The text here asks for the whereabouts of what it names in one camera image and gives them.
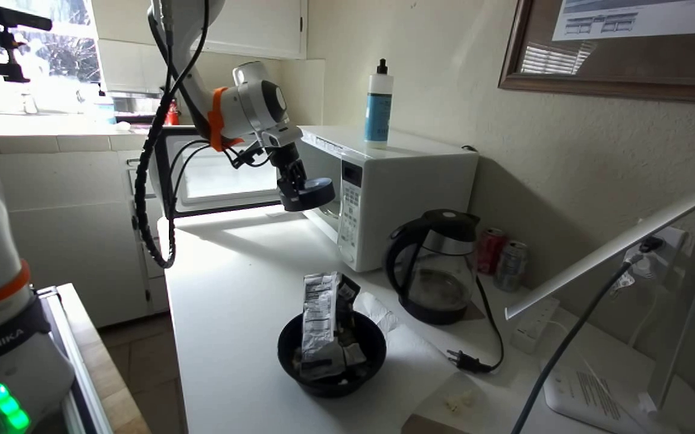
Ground snack wrappers in bowl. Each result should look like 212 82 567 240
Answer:
299 272 367 381

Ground black camera on stand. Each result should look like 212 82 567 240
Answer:
0 6 53 82

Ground black camera cable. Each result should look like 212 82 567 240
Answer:
510 235 665 434

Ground black kettle power cord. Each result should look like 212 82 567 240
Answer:
444 272 510 375

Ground white microwave oven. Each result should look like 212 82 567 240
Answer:
152 126 479 272

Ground brown paper piece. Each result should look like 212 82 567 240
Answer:
400 374 520 434

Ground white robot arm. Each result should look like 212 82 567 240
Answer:
0 0 304 434

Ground black bowl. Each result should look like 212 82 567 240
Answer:
277 313 387 397

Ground red soda can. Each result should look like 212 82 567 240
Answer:
475 228 507 275

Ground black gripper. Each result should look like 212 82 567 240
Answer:
263 126 306 211

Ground silver soda can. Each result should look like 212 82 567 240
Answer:
496 240 529 291

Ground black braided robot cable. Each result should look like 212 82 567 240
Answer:
130 0 212 270

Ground wood framed notice board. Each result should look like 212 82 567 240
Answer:
499 0 695 104

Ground blue white squeeze bottle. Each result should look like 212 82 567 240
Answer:
364 59 393 141

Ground white upper cabinet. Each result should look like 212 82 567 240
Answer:
91 0 306 59

